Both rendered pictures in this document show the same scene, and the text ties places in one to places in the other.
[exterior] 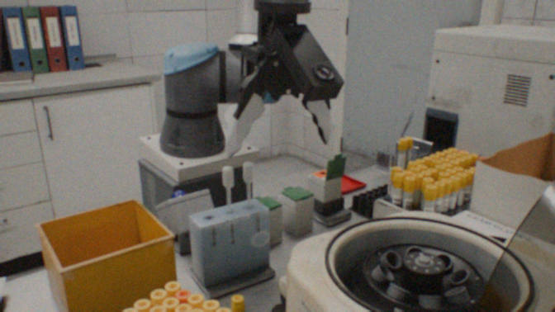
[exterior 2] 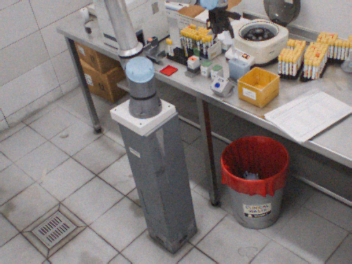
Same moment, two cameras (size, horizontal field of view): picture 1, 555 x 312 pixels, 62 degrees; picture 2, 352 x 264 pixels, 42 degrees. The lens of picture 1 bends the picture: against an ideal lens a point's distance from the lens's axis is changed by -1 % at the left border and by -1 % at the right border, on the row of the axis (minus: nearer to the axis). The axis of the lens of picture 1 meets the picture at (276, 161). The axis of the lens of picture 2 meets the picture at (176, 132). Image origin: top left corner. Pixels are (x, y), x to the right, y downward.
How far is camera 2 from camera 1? 2.28 m
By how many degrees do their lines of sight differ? 78
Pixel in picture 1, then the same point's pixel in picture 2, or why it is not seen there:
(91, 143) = not seen: outside the picture
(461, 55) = (135, 8)
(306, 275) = (267, 43)
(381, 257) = (254, 38)
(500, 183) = not seen: hidden behind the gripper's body
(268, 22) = (219, 12)
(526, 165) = (187, 22)
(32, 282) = (260, 113)
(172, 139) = (158, 104)
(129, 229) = (240, 89)
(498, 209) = not seen: hidden behind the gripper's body
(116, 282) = (269, 78)
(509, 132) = (157, 22)
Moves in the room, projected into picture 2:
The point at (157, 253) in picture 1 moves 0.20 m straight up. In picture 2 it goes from (259, 71) to (258, 31)
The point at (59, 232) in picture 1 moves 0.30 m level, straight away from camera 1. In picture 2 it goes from (257, 91) to (203, 124)
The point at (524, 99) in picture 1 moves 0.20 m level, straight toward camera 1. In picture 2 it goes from (157, 9) to (192, 10)
